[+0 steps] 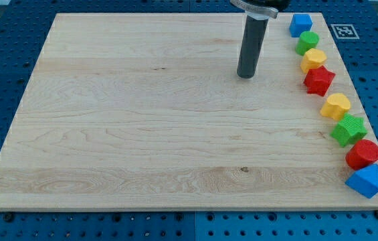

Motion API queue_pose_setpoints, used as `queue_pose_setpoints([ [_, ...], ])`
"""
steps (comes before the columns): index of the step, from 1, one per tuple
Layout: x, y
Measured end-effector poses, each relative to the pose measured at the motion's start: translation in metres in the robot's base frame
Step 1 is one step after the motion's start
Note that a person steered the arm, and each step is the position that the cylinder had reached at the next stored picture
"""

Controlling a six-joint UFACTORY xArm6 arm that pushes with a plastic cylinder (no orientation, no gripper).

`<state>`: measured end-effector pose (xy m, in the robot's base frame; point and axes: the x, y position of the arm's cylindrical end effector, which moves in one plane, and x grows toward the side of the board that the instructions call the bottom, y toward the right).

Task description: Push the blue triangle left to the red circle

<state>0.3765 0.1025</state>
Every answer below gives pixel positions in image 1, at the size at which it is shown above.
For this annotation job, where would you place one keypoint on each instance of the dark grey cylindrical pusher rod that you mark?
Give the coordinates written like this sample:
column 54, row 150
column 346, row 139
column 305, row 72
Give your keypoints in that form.
column 254, row 32

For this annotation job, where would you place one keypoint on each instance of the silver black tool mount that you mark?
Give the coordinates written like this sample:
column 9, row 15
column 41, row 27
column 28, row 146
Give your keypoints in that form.
column 267, row 8

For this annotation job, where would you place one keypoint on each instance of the blue triangle block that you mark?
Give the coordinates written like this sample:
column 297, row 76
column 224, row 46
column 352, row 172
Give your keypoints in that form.
column 365, row 181

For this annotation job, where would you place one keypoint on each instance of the blue cube block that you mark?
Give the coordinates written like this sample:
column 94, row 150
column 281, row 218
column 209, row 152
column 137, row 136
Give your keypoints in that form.
column 300, row 22

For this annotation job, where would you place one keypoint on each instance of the green cylinder block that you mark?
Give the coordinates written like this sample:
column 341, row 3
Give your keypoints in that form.
column 306, row 41

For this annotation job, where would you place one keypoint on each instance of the yellow hexagon block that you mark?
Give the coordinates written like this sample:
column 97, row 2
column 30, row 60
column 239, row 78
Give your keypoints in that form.
column 312, row 59

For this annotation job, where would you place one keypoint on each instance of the red star block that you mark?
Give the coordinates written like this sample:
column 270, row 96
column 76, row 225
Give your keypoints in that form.
column 318, row 80

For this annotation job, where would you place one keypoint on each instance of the white fiducial marker tag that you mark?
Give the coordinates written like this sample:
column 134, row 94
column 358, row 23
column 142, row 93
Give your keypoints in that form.
column 344, row 31

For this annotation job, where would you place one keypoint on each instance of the yellow heart block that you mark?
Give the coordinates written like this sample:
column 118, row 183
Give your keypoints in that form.
column 335, row 106

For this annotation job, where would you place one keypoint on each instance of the green star block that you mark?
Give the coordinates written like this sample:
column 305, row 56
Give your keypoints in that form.
column 349, row 130

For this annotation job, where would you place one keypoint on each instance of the wooden board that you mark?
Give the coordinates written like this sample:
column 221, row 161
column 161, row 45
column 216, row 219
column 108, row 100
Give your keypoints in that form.
column 145, row 112

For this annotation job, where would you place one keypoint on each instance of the red cylinder block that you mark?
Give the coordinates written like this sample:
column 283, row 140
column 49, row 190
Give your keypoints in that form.
column 362, row 154

